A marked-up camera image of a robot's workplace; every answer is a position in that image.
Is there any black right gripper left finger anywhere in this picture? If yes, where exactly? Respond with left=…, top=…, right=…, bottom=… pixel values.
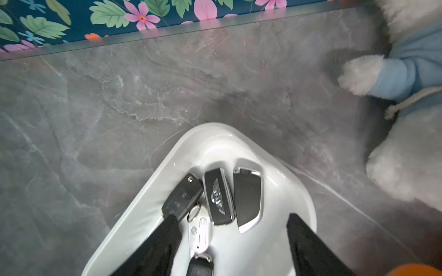
left=112, top=215, right=183, bottom=276

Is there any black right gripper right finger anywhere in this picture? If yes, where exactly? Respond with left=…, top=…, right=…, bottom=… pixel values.
left=287, top=213, right=354, bottom=276

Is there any white plastic storage box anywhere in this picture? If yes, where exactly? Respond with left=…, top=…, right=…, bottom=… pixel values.
left=82, top=123, right=317, bottom=276

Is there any black car key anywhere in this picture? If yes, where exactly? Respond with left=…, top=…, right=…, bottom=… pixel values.
left=203, top=168, right=236, bottom=225
left=186, top=253, right=214, bottom=276

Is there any white car key fob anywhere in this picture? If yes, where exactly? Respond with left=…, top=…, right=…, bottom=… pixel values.
left=187, top=204, right=212, bottom=256

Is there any black car key front isolated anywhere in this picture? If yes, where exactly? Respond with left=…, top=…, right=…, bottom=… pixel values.
left=161, top=173, right=204, bottom=222

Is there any black silver flip key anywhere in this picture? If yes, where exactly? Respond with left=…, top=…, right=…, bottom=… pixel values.
left=233, top=167, right=264, bottom=233

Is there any orange plush toy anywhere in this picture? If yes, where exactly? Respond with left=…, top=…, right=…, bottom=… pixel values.
left=387, top=263, right=442, bottom=276

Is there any white plush bunny toy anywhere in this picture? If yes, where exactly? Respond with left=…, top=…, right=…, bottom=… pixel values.
left=338, top=1, right=442, bottom=209

